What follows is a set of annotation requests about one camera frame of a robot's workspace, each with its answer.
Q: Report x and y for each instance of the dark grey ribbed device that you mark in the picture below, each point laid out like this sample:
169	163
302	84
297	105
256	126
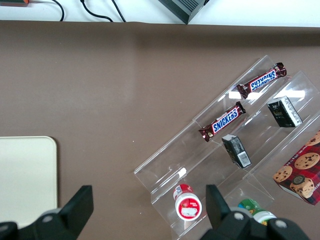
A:
185	8

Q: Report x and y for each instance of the red-lidded small drink bottle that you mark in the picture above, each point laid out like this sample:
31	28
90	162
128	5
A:
187	205

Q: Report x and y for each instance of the red cookie box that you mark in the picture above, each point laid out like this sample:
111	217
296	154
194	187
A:
302	172

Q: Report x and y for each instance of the small black carton box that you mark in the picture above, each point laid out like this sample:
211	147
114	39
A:
237	150
285	112

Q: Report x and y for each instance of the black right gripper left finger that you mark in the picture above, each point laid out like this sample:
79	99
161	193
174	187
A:
75	212

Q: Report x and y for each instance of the green-labelled small drink bottle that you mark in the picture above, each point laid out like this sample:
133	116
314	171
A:
262	216

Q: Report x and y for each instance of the clear acrylic stepped display stand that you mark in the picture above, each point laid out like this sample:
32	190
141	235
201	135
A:
190	155

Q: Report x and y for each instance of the Snickers chocolate bar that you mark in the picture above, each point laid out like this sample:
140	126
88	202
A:
262	80
223	122

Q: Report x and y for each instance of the cream plastic tray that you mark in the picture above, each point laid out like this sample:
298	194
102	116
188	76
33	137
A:
25	175

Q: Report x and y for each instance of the orange and black tool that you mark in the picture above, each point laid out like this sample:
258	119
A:
15	2

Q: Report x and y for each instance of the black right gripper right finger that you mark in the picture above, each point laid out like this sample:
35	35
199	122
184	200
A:
217	212

